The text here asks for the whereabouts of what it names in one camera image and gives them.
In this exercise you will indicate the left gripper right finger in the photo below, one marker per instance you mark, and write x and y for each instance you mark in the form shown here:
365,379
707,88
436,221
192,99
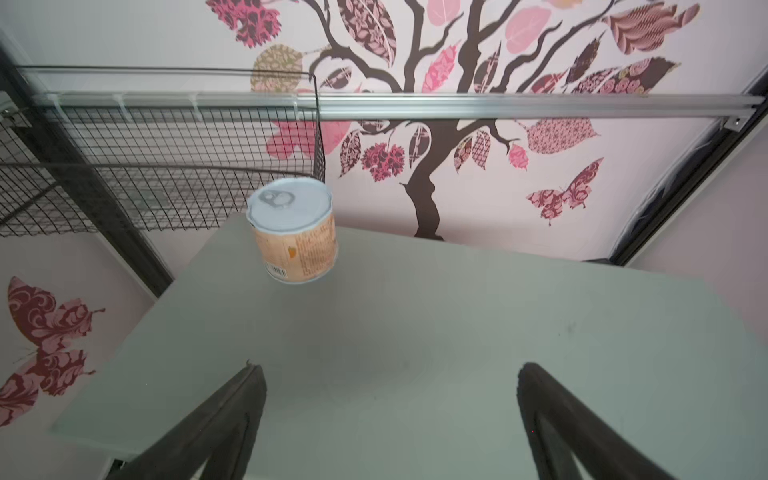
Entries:
568,440

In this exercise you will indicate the orange label can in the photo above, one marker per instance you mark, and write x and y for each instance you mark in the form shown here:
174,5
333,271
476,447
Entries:
294,227

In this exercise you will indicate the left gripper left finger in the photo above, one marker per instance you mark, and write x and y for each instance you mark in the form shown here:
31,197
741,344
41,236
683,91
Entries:
215,440

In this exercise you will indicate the black wire mesh basket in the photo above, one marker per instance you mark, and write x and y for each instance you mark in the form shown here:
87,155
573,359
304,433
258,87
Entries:
91,162

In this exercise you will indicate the back aluminium rail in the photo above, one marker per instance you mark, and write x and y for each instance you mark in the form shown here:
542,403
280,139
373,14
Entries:
391,106

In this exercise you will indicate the grey metal cabinet box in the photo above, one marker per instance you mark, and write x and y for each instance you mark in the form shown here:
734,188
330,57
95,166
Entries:
402,361

